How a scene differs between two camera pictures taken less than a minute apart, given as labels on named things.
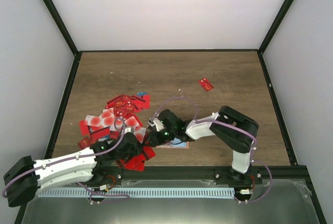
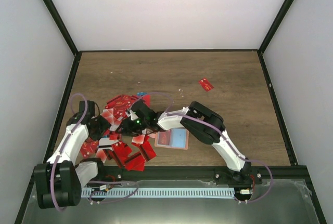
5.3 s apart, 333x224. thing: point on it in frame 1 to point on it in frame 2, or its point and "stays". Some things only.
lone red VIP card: [205, 84] stays
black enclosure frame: [77, 53] stays
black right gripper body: [163, 139] to [135, 128]
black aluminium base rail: [103, 177] stays
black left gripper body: [131, 153] to [101, 128]
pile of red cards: [120, 112] stays
